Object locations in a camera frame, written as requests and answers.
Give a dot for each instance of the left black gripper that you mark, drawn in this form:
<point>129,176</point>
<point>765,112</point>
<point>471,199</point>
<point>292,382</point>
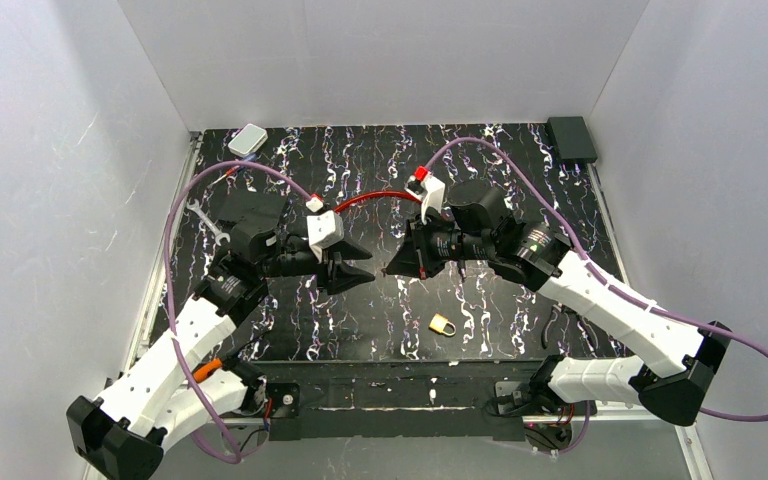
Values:
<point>330,266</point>

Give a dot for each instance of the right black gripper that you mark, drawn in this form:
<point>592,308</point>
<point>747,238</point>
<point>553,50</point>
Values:
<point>420,248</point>

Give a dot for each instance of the red cable lock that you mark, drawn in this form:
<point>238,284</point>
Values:
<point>364,197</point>

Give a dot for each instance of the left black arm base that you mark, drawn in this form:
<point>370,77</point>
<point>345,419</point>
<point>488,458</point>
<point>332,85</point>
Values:
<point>285,398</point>

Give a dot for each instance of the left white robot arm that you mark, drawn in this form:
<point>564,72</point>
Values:
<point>126,429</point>

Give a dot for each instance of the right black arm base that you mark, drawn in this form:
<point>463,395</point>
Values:
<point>513,398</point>

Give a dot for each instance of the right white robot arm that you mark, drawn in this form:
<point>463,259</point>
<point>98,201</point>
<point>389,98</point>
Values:
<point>672,365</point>

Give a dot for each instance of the brass padlock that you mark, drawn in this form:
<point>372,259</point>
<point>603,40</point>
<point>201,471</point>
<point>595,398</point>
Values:
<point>442,326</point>

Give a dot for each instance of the black flat box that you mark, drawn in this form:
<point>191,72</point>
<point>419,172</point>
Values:
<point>244,204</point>

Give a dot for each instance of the silver wrench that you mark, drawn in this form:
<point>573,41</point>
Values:
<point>206,220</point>

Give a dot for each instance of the red blue screwdriver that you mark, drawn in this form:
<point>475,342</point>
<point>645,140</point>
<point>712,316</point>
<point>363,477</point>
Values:
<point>227,174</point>

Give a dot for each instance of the white rectangular box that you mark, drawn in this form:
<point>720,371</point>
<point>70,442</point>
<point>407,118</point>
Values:
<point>248,140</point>

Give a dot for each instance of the black corner box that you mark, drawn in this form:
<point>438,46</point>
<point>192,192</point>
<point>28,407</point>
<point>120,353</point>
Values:
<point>571,140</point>

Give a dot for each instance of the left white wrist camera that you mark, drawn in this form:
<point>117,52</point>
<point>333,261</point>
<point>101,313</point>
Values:
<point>324,227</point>

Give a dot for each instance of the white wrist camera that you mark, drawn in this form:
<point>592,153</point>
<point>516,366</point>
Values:
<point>324,227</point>
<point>422,185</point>

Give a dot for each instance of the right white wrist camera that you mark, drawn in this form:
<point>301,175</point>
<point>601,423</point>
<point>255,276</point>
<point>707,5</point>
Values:
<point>422,185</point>

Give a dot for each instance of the orange cable connector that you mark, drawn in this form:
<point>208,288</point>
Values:
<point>203,372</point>

